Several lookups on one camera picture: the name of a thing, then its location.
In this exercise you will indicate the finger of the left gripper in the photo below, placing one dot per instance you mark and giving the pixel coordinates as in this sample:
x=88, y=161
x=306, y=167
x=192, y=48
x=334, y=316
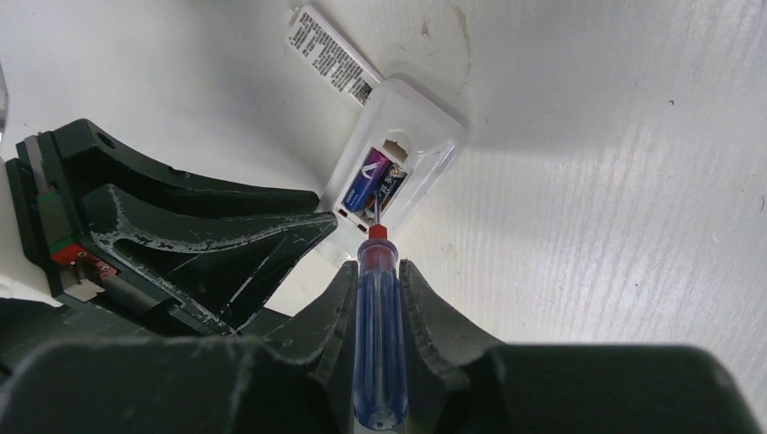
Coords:
x=91, y=158
x=211, y=258

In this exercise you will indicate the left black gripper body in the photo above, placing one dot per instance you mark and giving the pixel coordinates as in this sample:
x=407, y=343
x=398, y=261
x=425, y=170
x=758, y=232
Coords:
x=96, y=296

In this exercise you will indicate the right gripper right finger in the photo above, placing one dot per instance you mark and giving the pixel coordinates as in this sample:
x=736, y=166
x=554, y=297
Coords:
x=439, y=343

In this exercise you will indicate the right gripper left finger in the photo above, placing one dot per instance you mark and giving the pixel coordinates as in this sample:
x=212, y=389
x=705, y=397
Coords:
x=313, y=353

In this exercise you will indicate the blue red screwdriver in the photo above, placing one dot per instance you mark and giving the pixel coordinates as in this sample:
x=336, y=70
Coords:
x=380, y=391

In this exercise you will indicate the black battery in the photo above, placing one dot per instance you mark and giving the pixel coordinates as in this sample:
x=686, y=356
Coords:
x=385, y=190

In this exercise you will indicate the white remote control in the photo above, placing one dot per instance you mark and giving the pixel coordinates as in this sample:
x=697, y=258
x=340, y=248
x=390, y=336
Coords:
x=414, y=133

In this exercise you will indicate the white battery cover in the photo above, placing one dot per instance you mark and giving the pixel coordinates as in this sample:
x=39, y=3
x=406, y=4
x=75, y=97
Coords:
x=330, y=55

